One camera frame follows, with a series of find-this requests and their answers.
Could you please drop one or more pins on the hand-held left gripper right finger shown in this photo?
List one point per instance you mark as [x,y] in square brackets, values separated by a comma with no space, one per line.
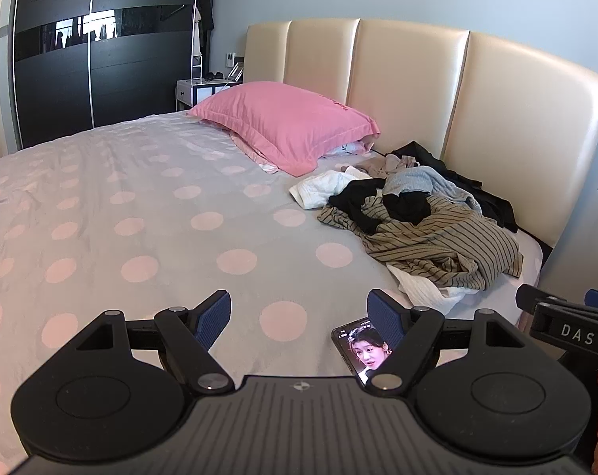
[383,319]

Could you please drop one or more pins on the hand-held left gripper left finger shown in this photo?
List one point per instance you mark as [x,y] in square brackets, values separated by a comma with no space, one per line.
[212,321]

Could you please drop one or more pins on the black smartphone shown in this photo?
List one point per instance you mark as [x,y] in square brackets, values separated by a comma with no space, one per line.
[351,346]

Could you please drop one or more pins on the white ribbed garment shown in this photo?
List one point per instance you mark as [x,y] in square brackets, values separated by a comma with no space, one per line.
[422,291]

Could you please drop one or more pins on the brown striped shirt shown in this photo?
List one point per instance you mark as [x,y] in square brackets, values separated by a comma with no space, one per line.
[427,242]

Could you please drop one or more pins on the black cloth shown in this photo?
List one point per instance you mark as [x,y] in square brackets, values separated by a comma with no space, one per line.
[492,203]

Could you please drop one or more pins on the white crumpled garment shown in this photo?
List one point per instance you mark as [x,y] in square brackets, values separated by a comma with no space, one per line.
[316,188]

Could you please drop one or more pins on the beige crumpled garment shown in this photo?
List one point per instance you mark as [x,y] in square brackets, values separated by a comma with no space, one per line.
[385,164]

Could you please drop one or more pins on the grey pink polka dot bedsheet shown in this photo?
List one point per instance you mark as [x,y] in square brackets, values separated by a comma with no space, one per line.
[130,183]

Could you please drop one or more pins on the pink pillow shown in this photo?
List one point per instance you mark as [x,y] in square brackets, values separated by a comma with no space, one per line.
[289,118]

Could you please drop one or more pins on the white nightstand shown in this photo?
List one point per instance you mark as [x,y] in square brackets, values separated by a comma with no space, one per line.
[197,91]

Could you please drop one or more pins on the cream padded headboard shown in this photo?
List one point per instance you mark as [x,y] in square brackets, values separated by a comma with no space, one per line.
[403,79]

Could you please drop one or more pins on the black sliding wardrobe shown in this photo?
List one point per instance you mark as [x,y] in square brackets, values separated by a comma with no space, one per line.
[81,69]

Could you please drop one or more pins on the white wall switch panel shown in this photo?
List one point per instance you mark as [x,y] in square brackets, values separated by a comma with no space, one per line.
[228,59]

